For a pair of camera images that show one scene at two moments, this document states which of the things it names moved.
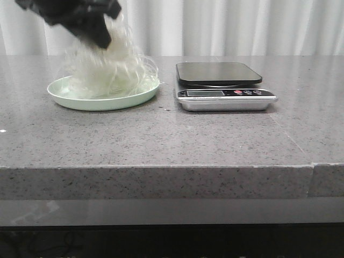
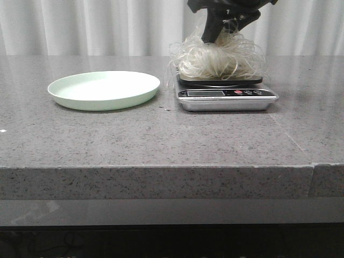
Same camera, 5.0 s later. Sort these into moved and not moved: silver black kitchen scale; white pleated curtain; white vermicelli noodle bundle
Moved: white vermicelli noodle bundle
Not moved: silver black kitchen scale; white pleated curtain
